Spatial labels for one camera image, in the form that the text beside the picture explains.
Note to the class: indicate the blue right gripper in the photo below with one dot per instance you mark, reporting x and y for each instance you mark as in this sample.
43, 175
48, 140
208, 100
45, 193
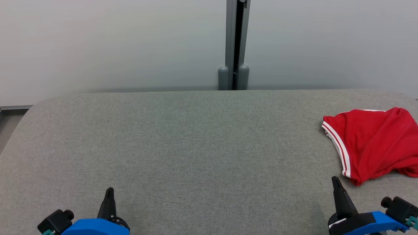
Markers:
369, 223

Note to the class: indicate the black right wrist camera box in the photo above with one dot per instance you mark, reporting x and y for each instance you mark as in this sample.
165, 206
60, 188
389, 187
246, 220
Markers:
400, 209

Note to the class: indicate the grey partition post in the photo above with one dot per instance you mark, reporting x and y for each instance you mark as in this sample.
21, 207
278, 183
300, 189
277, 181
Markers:
230, 39

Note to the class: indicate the red shorts with white band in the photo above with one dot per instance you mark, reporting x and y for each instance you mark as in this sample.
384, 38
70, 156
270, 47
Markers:
409, 171

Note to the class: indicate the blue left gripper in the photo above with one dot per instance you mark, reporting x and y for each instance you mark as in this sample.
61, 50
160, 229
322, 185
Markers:
94, 227

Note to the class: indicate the red number 23 basketball jersey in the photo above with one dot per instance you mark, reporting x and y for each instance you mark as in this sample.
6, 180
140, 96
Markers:
375, 143

